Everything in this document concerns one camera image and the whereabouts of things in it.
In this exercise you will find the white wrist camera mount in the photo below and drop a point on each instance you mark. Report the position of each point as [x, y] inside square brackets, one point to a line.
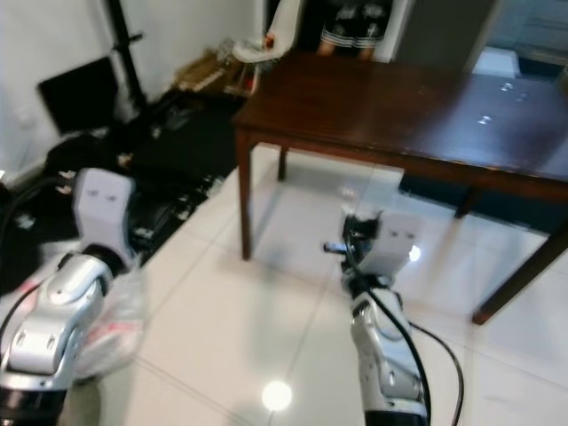
[395, 241]
[102, 209]

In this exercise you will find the black upright stand pole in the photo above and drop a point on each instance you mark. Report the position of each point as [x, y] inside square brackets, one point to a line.
[124, 49]

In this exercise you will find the white plastic bag red print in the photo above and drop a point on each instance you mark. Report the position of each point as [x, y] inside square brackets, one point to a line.
[115, 319]

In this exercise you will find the dark brown wooden table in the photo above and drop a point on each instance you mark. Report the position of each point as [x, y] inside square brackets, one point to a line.
[390, 106]

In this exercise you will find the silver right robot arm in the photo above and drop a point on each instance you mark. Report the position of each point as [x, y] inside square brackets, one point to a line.
[386, 355]

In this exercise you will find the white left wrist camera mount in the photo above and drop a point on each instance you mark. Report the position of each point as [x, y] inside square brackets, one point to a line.
[102, 209]

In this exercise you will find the black flat panel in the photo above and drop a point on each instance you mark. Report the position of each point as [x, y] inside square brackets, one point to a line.
[77, 93]

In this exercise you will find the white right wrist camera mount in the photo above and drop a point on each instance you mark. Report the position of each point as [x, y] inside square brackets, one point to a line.
[395, 241]

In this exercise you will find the person in black striped shorts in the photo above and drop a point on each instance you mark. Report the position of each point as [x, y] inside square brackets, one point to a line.
[355, 22]

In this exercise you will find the wooden clutter pile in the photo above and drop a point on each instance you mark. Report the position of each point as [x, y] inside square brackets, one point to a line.
[213, 73]

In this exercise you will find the white curved chair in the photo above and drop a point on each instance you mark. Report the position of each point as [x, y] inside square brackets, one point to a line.
[275, 35]

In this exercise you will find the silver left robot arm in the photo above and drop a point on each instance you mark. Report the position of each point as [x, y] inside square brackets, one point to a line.
[53, 319]

